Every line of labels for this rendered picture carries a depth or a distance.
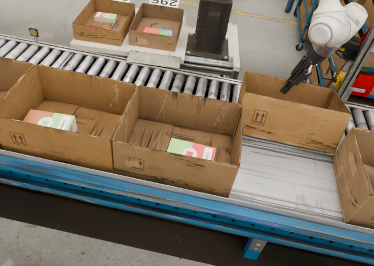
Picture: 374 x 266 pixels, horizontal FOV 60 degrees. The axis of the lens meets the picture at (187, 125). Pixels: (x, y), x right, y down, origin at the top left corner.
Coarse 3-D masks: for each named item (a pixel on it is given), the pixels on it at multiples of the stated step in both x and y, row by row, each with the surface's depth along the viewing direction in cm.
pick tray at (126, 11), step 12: (96, 0) 211; (108, 0) 211; (84, 12) 199; (108, 12) 216; (120, 12) 215; (132, 12) 206; (72, 24) 184; (84, 24) 202; (96, 24) 203; (108, 24) 205; (120, 24) 207; (84, 36) 188; (96, 36) 187; (108, 36) 186; (120, 36) 185
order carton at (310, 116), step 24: (240, 96) 132; (264, 96) 118; (288, 96) 146; (312, 96) 144; (336, 96) 134; (264, 120) 122; (288, 120) 120; (312, 120) 119; (336, 120) 117; (312, 144) 123; (336, 144) 121
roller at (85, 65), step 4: (88, 56) 179; (84, 60) 176; (88, 60) 177; (92, 60) 180; (80, 64) 174; (84, 64) 174; (88, 64) 176; (80, 68) 170; (84, 68) 172; (88, 68) 176; (84, 72) 171
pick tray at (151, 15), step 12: (144, 12) 217; (156, 12) 216; (168, 12) 215; (180, 12) 214; (132, 24) 194; (144, 24) 210; (156, 24) 212; (168, 24) 214; (180, 24) 200; (132, 36) 188; (144, 36) 187; (156, 36) 186; (168, 36) 186; (156, 48) 192; (168, 48) 191
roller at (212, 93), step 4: (212, 80) 177; (216, 80) 176; (212, 84) 174; (216, 84) 174; (212, 88) 171; (216, 88) 172; (208, 92) 171; (212, 92) 168; (216, 92) 170; (208, 96) 167; (212, 96) 166; (216, 96) 168
